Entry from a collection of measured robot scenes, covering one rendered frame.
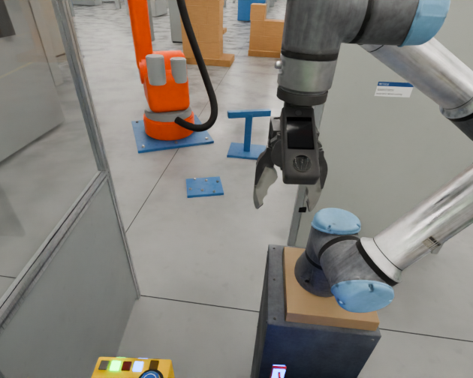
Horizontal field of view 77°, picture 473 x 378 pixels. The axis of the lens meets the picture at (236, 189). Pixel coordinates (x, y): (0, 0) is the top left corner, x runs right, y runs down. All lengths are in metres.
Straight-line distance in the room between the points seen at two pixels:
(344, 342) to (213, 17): 7.41
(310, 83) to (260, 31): 8.72
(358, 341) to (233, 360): 1.09
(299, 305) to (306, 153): 0.55
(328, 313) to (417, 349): 1.42
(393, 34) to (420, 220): 0.37
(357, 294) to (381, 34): 0.48
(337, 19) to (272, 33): 8.73
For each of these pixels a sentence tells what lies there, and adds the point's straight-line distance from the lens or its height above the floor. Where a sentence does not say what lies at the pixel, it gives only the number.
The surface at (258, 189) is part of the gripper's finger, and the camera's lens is 0.49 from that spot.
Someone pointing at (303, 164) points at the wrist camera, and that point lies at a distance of 0.39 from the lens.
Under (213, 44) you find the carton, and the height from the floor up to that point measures 0.46.
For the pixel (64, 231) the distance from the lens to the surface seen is 1.24.
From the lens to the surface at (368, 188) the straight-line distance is 2.24.
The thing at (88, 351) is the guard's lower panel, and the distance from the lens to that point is 1.62.
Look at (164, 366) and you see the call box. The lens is 0.76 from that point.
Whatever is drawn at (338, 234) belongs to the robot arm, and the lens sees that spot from 0.76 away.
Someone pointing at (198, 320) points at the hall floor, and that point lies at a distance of 2.05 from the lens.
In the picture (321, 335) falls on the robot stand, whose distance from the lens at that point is 0.93.
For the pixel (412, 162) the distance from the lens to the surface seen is 2.24.
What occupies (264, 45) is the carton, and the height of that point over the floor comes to 0.28.
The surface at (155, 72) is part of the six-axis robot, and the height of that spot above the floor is 0.88.
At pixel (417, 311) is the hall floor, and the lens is 2.44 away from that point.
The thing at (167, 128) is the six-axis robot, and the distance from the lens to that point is 3.86.
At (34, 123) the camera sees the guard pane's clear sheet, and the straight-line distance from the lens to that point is 1.12.
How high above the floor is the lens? 1.75
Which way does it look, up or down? 35 degrees down
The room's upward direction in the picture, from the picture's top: 2 degrees clockwise
